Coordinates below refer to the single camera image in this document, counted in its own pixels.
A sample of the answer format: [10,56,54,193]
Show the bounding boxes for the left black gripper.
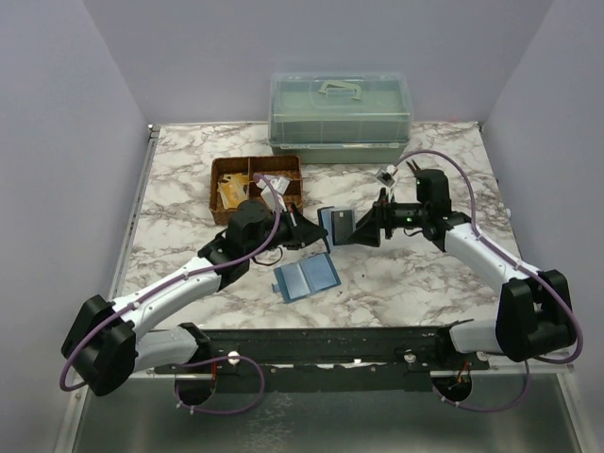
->
[247,203,328,260]

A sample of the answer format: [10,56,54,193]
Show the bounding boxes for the black leather card holder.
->
[317,206,355,253]

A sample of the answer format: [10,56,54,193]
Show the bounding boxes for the dark credit card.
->
[331,209,355,244]

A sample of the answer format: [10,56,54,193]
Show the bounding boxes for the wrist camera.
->
[257,175,291,211]
[376,165,398,193]

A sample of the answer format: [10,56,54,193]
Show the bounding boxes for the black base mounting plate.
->
[155,325,492,395]

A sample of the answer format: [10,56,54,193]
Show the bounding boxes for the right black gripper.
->
[347,189,428,247]

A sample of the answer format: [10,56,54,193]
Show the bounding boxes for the blue plastic card sleeve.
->
[272,253,341,303]

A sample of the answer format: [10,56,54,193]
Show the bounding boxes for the yellow handled pliers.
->
[406,159,422,176]

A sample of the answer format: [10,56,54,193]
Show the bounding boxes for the brown wicker divided tray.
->
[209,155,304,226]

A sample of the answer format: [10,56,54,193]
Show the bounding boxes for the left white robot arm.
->
[59,201,327,396]

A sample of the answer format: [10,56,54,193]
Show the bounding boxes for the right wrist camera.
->
[376,165,398,193]

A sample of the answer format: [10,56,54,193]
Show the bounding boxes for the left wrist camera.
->
[257,175,291,211]

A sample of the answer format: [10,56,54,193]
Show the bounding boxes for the green clear-lid storage box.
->
[268,72,413,164]

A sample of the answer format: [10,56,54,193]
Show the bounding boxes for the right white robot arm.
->
[338,169,577,370]

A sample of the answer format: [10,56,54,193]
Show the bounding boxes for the gold cards in tray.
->
[218,173,249,210]

